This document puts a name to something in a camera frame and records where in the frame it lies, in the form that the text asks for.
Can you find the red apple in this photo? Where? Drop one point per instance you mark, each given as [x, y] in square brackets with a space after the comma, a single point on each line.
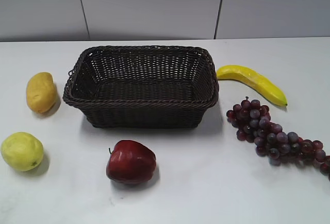
[130, 162]

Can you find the dark brown wicker basket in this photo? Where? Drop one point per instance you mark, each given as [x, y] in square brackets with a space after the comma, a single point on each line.
[149, 86]

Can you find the yellow banana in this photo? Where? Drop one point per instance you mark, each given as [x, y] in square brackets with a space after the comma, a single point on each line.
[254, 80]

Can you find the purple grape bunch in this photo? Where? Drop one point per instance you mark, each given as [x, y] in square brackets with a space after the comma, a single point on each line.
[253, 123]

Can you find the yellow mango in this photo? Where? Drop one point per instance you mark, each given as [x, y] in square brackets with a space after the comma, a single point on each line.
[41, 92]

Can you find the yellow-green guava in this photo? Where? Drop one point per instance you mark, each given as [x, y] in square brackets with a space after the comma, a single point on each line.
[22, 151]

